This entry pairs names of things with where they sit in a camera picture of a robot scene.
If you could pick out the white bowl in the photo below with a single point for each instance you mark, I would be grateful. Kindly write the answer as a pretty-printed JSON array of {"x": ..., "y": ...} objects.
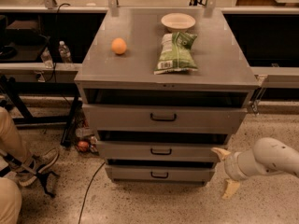
[{"x": 177, "y": 22}]

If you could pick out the grey top drawer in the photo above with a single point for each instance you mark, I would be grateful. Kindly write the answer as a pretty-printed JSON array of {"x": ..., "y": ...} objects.
[{"x": 164, "y": 119}]

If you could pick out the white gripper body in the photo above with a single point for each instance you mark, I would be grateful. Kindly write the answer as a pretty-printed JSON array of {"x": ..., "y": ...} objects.
[{"x": 231, "y": 166}]

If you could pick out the orange fruit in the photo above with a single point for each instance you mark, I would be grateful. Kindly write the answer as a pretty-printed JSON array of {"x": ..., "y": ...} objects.
[{"x": 118, "y": 46}]

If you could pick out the grey sneaker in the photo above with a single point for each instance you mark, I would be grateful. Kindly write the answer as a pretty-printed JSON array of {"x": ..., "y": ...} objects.
[{"x": 39, "y": 163}]

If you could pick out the clear water bottle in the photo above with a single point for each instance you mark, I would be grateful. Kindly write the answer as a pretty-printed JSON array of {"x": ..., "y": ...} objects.
[
  {"x": 47, "y": 59},
  {"x": 65, "y": 54}
]

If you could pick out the grey drawer cabinet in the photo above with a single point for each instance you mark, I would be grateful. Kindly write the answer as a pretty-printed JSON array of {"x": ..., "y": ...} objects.
[{"x": 223, "y": 78}]

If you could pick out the person knee beige trousers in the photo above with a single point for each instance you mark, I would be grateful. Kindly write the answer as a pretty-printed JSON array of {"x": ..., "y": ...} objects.
[{"x": 10, "y": 201}]

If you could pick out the dark box on shelf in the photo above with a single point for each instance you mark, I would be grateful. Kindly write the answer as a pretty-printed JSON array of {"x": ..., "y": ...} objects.
[{"x": 24, "y": 32}]

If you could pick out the red apple on floor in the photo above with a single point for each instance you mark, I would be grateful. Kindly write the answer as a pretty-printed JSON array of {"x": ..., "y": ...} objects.
[{"x": 83, "y": 146}]

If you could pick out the grey drawer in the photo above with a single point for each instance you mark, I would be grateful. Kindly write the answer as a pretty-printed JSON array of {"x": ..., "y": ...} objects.
[
  {"x": 139, "y": 173},
  {"x": 149, "y": 151},
  {"x": 164, "y": 119}
]

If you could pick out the black table frame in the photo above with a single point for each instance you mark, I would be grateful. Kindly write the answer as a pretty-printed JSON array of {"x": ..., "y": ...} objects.
[{"x": 14, "y": 90}]

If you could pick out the green chip bag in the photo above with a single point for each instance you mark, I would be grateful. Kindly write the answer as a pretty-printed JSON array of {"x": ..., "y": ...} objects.
[{"x": 176, "y": 54}]

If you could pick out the grey bottom drawer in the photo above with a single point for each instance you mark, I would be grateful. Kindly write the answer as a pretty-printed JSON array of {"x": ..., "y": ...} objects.
[{"x": 139, "y": 173}]

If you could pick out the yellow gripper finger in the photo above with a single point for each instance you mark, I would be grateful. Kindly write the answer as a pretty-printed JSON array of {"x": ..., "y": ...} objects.
[
  {"x": 223, "y": 154},
  {"x": 232, "y": 187}
]

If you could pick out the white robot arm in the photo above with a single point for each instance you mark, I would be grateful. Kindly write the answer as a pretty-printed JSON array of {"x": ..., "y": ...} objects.
[{"x": 268, "y": 156}]

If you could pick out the person leg beige trousers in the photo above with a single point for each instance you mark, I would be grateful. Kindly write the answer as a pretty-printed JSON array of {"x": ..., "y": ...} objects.
[{"x": 10, "y": 139}]

